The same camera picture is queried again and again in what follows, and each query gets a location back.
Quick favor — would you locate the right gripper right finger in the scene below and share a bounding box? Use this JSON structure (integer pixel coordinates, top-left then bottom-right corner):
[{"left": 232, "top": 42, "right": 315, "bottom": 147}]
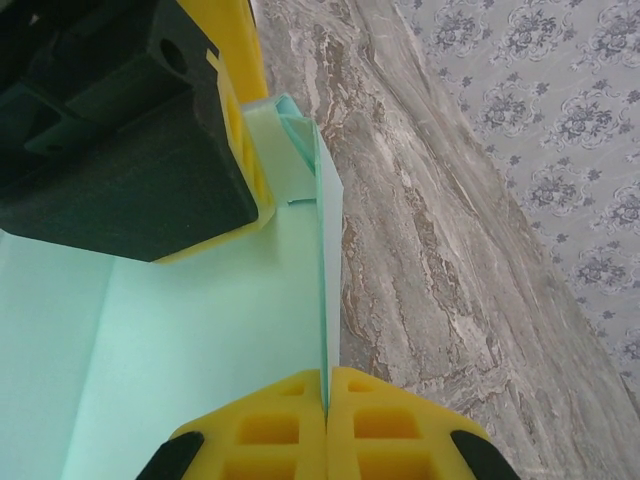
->
[{"left": 323, "top": 365, "right": 524, "bottom": 480}]

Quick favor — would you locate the light blue paper box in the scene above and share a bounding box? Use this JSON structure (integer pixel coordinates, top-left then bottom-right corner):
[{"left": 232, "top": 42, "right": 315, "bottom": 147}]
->
[{"left": 0, "top": 92, "right": 347, "bottom": 480}]

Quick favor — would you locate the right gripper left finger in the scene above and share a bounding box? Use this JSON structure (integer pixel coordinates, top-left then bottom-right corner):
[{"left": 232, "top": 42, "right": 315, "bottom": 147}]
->
[{"left": 133, "top": 368, "right": 327, "bottom": 480}]

